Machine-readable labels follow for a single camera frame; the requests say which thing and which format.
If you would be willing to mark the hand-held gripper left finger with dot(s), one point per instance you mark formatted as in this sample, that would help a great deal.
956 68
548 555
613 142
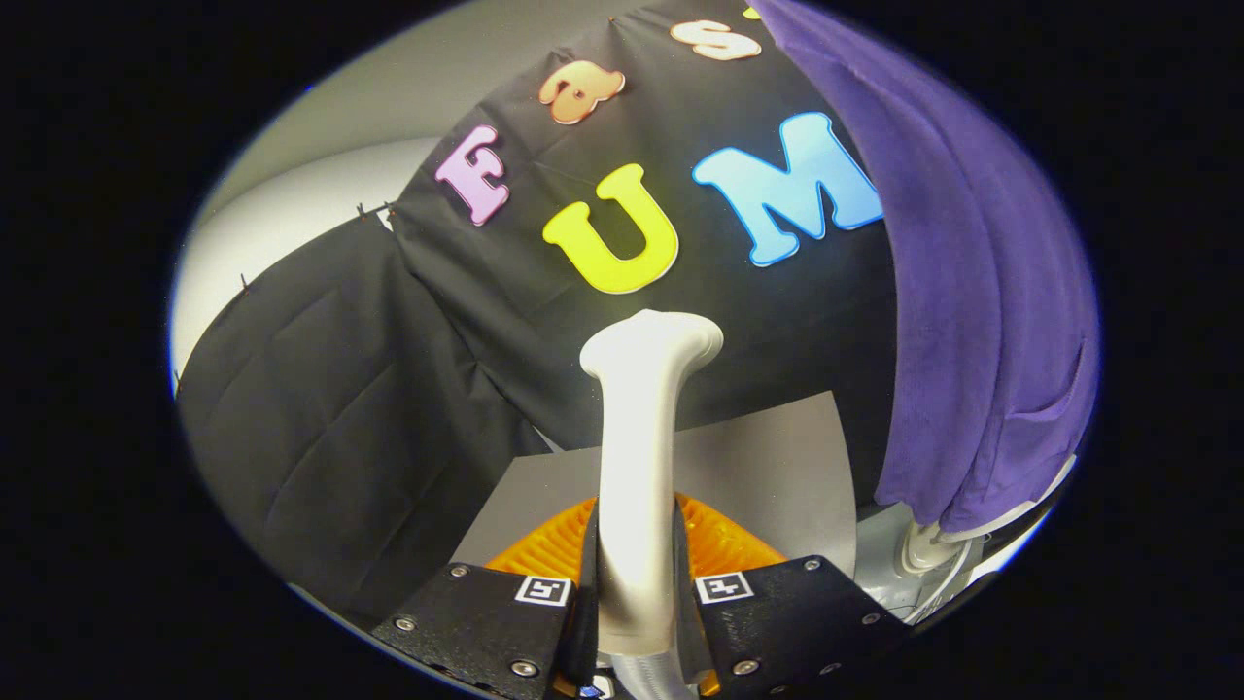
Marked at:
581 632

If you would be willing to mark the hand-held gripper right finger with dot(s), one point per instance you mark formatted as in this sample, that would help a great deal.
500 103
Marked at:
692 632

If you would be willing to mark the white garment steamer head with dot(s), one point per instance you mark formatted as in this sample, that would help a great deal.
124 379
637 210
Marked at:
637 467

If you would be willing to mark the grey garment steamer base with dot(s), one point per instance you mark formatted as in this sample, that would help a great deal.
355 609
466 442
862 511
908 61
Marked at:
889 574

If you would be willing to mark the grey cabinet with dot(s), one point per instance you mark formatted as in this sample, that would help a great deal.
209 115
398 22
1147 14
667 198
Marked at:
758 467

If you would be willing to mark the black backdrop cloth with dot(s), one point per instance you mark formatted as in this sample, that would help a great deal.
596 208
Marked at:
389 408

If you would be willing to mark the white torso form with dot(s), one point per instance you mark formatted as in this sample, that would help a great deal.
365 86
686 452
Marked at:
1016 513

